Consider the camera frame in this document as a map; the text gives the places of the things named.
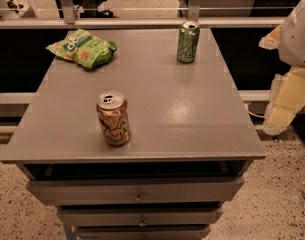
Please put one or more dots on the orange soda can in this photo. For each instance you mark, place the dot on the orange soda can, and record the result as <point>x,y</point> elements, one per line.
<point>113,118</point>

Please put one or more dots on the green rice chip bag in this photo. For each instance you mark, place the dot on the green rice chip bag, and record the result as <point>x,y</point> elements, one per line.
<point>84,49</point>

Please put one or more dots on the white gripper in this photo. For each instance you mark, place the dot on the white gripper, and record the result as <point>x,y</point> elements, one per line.
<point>297,39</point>

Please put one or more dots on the metal window railing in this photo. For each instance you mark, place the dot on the metal window railing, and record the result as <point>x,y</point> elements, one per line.
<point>43,14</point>

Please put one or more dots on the green soda can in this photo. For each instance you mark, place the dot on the green soda can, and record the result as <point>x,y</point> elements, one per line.
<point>187,42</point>

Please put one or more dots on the grey drawer cabinet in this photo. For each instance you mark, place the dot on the grey drawer cabinet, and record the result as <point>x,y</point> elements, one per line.
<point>191,140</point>

